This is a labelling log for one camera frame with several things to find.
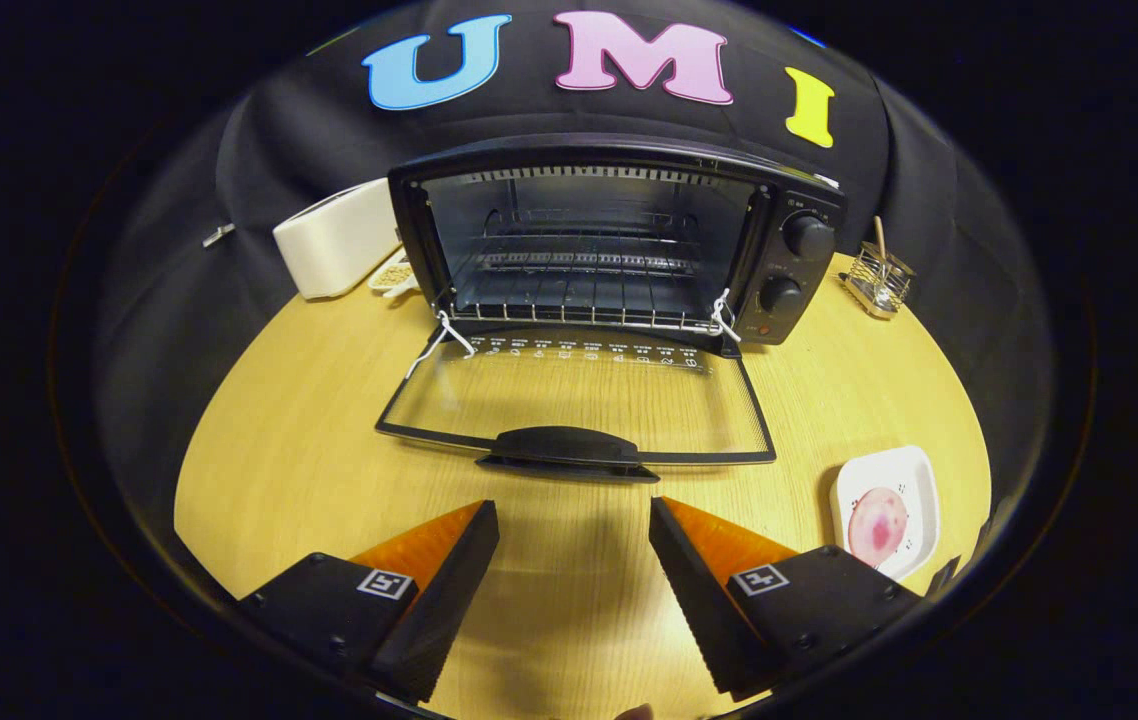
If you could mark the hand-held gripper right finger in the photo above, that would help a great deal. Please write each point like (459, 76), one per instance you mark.
(699, 600)

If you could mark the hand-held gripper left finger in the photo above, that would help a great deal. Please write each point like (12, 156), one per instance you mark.
(444, 600)

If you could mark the pink round ham slice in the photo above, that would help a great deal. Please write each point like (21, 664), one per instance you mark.
(877, 527)

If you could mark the white square plate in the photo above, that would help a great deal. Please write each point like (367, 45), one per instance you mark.
(914, 480)

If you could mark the black toaster oven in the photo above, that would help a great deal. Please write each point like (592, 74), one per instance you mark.
(809, 240)

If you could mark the white bread toaster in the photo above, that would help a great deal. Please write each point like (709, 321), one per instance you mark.
(334, 240)

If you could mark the small dish of seeds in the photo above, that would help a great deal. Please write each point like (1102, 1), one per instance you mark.
(394, 273)

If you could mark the silver clip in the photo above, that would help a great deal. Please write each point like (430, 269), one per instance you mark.
(219, 235)

